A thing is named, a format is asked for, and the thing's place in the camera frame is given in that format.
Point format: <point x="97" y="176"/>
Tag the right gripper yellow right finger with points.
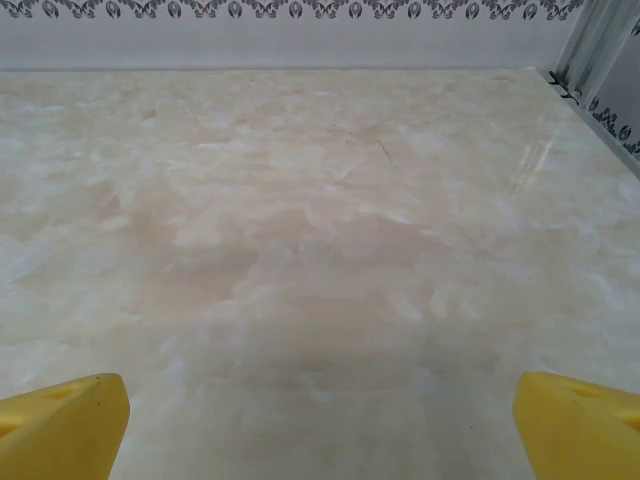
<point x="580" y="435"/>

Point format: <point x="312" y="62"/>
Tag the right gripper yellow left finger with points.
<point x="60" y="430"/>

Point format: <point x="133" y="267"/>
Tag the aluminium frame post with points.
<point x="595" y="45"/>

